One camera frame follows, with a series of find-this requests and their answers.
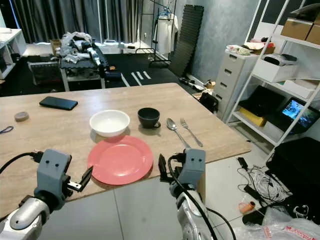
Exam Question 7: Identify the grey clothes pile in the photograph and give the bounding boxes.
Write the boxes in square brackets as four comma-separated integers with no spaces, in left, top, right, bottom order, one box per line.
[60,31,106,65]

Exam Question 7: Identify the open flat cardboard box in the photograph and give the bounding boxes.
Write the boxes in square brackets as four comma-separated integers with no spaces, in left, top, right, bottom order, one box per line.
[241,40,277,56]

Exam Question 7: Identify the black and white cart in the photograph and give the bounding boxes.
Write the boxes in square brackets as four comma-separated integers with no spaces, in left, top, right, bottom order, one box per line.
[59,50,122,93]

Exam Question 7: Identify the small grey round case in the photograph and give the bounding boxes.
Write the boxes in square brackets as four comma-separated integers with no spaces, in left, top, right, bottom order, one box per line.
[14,111,30,123]

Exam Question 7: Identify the metal fork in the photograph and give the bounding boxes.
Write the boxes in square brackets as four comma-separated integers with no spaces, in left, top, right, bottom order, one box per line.
[179,117,204,148]

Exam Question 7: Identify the yellow box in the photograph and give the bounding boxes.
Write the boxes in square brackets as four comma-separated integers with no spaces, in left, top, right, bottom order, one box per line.
[238,105,269,128]

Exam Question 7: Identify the white crumpled plastic bag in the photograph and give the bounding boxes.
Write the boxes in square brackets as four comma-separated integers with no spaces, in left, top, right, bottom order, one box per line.
[225,44,252,57]

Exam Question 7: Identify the black cup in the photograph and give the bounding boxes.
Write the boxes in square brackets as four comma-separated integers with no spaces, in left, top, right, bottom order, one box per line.
[137,106,162,130]

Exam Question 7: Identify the black crate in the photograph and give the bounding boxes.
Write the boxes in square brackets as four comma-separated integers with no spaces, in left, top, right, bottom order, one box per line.
[28,60,64,87]

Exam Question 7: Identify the clear plastic bag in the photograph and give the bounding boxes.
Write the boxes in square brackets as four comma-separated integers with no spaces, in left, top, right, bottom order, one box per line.
[232,206,320,240]

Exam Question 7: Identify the black carry case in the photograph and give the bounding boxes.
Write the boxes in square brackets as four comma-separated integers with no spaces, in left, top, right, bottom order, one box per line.
[238,84,292,119]

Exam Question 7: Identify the small brown cardboard box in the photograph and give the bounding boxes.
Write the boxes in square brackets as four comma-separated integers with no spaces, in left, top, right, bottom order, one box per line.
[203,79,217,90]

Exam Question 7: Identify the white drawer cabinet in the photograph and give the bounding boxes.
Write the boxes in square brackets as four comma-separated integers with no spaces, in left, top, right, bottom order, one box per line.
[211,48,262,122]

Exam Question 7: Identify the black foam mat panel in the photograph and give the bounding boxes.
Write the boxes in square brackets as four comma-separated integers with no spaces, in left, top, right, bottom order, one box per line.
[168,4,205,77]

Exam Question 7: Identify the black clothes rack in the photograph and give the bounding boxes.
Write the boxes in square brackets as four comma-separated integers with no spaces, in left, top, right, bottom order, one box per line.
[139,0,177,69]

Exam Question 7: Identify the black power adapter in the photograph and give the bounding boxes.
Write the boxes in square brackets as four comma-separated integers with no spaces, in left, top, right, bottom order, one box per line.
[237,156,250,170]

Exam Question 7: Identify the white shelf unit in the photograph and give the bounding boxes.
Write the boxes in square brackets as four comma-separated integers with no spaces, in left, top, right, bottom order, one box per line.
[224,0,320,151]

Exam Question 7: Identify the black floor mat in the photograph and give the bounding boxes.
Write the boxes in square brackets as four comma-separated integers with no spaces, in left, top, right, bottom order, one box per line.
[10,49,192,97]

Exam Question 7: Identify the black backpack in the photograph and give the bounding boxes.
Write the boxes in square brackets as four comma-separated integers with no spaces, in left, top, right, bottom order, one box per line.
[198,92,220,114]

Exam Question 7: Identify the white hanging garment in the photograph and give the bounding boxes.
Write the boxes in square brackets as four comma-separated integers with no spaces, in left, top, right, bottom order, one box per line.
[155,12,179,56]

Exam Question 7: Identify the pink round plate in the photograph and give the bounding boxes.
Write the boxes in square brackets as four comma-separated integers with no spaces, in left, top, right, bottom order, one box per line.
[86,134,154,186]

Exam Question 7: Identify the large black bag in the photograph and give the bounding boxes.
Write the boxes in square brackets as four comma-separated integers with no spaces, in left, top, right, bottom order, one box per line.
[265,136,320,223]

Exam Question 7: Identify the dark grey curtains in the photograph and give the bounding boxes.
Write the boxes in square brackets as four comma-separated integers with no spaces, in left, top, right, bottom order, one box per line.
[10,0,153,46]

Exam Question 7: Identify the black tablet with lit screen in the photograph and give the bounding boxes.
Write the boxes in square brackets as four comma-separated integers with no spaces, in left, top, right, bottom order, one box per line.
[276,96,320,133]

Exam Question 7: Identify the black smartphone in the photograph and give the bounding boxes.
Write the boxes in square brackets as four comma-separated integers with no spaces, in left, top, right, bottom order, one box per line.
[38,95,79,112]

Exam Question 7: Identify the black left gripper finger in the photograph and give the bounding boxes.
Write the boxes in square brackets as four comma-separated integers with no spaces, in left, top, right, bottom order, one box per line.
[79,165,94,188]

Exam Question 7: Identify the white cable bundle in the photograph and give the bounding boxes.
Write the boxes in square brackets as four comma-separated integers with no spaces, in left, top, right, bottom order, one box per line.
[240,164,290,205]

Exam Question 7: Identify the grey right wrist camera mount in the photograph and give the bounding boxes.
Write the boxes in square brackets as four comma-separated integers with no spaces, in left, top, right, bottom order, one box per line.
[171,148,207,199]

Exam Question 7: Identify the white bowl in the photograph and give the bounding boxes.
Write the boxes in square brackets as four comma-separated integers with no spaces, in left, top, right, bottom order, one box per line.
[89,109,131,138]

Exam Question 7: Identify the white desk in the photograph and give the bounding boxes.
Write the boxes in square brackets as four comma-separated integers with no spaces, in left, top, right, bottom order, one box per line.
[0,27,29,79]

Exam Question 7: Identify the metal spoon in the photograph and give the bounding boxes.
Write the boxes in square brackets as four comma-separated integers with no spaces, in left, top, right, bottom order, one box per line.
[166,117,192,150]

